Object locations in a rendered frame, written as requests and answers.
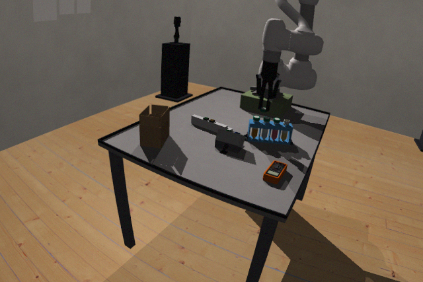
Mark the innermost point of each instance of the brown cardboard box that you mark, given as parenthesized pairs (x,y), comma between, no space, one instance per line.
(154,131)

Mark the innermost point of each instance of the orange digital multimeter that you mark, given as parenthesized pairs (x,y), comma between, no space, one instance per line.
(274,172)

